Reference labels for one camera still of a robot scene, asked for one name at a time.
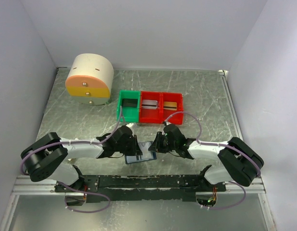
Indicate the black card in green bin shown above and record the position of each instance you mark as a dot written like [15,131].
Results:
[133,103]

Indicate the gold card in red bin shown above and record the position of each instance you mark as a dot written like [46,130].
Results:
[170,106]

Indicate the aluminium frame rail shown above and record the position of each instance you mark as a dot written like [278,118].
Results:
[257,186]

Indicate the green plastic bin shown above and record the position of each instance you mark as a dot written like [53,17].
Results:
[129,114]

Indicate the cream round drawer cabinet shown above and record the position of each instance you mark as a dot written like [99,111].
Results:
[90,79]

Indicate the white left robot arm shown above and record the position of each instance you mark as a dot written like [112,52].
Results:
[49,157]

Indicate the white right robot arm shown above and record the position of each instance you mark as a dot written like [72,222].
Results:
[238,162]

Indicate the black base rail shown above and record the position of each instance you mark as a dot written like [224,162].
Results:
[149,187]

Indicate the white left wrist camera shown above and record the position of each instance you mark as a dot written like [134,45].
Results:
[132,125]

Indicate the silver card in red bin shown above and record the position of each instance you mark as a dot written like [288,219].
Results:
[150,104]

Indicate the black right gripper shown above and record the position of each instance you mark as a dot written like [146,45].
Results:
[156,144]

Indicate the blue leather card holder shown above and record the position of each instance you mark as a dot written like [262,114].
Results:
[146,154]

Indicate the red plastic double bin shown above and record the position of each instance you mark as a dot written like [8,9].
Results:
[159,115]

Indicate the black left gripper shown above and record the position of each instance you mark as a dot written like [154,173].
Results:
[135,149]

